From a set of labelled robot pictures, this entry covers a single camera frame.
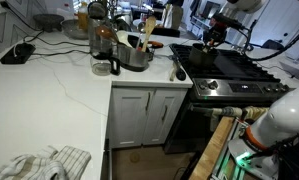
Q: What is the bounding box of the black counter cable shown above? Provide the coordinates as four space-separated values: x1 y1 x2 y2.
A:
0 1 91 57

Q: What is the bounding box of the metal utensil container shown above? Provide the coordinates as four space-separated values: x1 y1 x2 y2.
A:
116 42 154 73

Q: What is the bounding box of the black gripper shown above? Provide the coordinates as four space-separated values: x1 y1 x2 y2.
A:
204 21 229 49

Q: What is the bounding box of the large wooden spatula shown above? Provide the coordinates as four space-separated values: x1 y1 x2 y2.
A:
141 15 158 53

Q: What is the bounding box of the black griddle plate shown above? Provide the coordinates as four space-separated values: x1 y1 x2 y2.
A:
212 53 258 80

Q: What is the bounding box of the white plastic spoon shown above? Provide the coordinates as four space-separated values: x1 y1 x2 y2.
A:
115 30 134 49

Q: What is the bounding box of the silver range knob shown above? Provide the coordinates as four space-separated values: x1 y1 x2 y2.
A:
208 80 220 91
197 80 209 91

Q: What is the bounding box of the metal mixing bowl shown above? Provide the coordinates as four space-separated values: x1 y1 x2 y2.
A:
60 18 90 41

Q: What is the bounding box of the narrow white cabinet door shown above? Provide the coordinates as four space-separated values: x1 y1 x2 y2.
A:
142 88 189 146

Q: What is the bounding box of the wide white cabinet door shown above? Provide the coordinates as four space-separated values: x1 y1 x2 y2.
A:
110 87 155 148

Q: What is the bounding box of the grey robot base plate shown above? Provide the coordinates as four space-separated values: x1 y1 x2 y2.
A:
227 137 281 180

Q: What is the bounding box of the wooden butcher block table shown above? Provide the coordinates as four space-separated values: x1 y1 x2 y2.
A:
188 116 236 180

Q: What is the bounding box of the beige towel on oven handle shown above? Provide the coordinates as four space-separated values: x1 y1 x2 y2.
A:
210 105 267 122

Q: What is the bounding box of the dark cooking pot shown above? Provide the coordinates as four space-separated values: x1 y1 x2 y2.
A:
188 42 221 68

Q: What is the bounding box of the orange bottle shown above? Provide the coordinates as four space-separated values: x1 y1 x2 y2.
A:
77 1 90 33

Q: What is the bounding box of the slim wooden spoon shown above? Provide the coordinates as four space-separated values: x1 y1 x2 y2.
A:
169 62 179 82

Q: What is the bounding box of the dark stone bowl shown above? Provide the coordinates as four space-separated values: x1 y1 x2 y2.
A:
33 13 65 33

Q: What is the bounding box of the orange handled utensil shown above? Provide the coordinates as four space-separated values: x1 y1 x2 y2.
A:
147 40 165 49

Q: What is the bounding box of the black plastic spoon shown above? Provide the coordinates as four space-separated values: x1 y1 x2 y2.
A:
171 54 188 82

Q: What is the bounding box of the striped dish towel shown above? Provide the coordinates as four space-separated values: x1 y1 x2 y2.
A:
0 145 93 180

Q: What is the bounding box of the black flat device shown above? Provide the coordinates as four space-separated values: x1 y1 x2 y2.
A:
0 42 37 65

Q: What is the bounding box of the black gas stove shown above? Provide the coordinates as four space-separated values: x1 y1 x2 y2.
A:
163 43 290 155

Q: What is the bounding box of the glass coffee press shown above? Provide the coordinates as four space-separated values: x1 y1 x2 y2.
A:
88 17 122 77

